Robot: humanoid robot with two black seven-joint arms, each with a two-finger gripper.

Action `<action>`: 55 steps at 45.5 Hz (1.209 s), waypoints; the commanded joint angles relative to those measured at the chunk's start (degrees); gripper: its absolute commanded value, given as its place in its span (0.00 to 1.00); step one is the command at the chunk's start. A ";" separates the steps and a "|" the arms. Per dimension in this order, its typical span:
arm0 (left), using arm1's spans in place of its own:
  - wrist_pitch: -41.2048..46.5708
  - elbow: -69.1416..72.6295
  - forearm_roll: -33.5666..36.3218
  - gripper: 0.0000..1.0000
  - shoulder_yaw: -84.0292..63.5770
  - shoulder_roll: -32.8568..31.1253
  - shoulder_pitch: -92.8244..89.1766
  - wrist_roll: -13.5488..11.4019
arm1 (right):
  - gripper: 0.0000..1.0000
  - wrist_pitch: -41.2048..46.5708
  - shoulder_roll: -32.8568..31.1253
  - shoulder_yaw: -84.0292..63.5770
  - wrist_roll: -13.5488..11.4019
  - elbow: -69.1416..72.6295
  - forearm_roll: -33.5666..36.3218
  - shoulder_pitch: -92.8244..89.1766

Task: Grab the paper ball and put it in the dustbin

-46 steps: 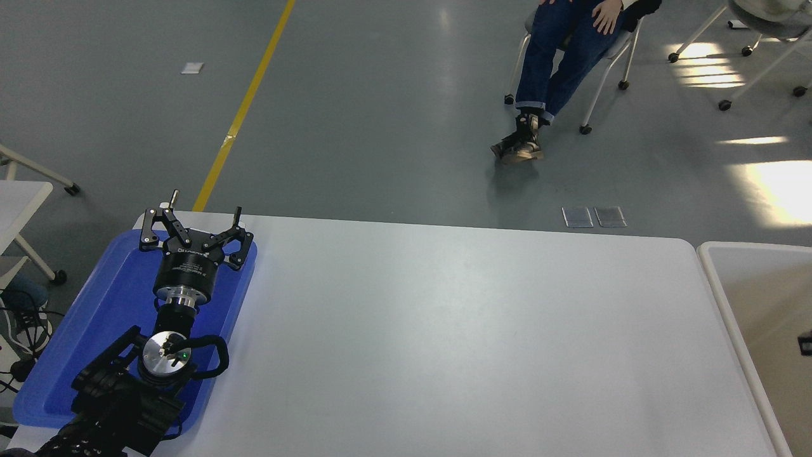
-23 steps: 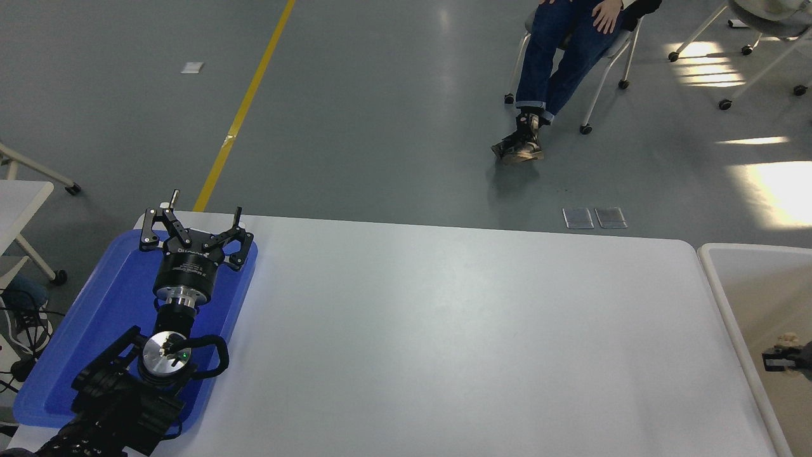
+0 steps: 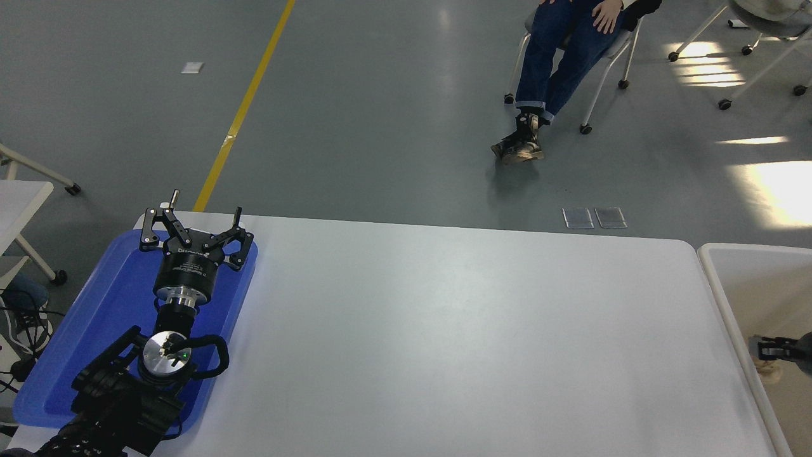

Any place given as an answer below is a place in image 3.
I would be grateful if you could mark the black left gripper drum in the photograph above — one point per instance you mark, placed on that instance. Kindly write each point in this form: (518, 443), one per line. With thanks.
(187, 270)

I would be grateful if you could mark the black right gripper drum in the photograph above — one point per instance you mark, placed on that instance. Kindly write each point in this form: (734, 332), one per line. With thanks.
(804, 352)

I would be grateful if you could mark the tan paper ball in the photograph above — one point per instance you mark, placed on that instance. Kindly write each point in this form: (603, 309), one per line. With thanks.
(771, 371)

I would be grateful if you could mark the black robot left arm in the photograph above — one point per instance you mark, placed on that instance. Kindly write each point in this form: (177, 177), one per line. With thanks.
(114, 406)

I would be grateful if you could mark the person's left hand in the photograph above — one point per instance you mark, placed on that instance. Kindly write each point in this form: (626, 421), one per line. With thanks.
(608, 16)

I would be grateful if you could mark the person's right hand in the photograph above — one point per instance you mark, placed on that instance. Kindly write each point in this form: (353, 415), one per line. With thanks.
(555, 2)

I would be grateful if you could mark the large pale bin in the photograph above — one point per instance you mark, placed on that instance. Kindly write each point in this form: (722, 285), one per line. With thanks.
(761, 285)

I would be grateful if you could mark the blue plastic tray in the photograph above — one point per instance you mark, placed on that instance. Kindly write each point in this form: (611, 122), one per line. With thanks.
(95, 317)

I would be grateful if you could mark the white side table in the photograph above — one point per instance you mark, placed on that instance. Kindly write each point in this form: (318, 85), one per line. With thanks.
(19, 203)

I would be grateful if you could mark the person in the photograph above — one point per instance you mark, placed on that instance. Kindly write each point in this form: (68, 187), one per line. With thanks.
(25, 292)
(558, 51)

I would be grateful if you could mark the white paper scrap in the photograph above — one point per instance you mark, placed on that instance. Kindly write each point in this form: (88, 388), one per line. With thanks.
(191, 67)

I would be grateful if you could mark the clear floor plate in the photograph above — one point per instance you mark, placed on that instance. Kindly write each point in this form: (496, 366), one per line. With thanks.
(578, 218)
(610, 218)

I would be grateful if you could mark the grey chair with casters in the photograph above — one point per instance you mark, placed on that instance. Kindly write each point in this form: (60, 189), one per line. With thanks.
(761, 16)
(620, 46)

